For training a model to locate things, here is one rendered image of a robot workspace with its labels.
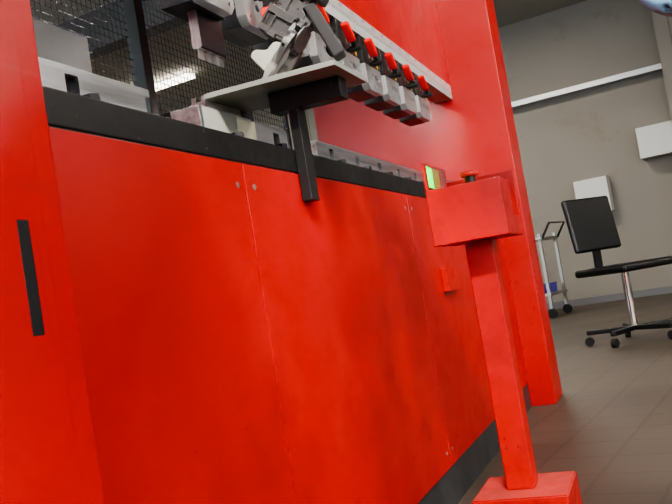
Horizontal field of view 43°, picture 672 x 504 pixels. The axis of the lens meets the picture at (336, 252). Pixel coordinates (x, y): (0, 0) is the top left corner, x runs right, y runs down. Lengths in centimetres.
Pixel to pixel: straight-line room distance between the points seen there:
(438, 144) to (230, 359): 263
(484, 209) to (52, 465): 123
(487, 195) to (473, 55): 204
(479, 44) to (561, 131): 692
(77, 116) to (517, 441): 122
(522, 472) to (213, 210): 97
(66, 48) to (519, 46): 906
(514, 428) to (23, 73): 137
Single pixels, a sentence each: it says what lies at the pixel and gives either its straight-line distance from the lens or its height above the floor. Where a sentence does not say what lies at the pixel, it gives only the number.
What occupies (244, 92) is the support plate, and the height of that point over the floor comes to 99.
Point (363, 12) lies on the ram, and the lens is 272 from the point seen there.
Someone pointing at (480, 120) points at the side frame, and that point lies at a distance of 375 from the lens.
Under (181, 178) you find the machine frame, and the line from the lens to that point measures 122.
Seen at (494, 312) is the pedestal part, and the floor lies 50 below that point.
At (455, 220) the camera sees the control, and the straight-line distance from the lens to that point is 182.
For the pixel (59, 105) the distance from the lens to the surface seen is 103.
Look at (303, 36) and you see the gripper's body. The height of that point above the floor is 109.
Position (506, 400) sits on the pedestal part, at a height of 31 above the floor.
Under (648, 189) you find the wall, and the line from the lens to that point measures 1043.
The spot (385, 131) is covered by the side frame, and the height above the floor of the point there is 127.
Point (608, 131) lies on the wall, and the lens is 1055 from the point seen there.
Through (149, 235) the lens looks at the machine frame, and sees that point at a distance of 112.
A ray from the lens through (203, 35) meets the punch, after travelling 172.
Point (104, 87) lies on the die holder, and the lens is 134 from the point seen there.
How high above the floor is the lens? 59
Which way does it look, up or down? 3 degrees up
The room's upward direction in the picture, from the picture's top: 9 degrees counter-clockwise
